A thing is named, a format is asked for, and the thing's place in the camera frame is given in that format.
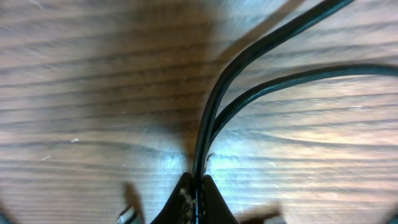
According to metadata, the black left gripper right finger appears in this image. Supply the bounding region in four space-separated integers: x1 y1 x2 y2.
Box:
200 175 239 224

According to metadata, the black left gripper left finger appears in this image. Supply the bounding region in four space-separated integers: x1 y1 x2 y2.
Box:
152 172 193 224

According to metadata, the short black USB cable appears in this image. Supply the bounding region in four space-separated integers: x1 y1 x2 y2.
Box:
191 0 398 224

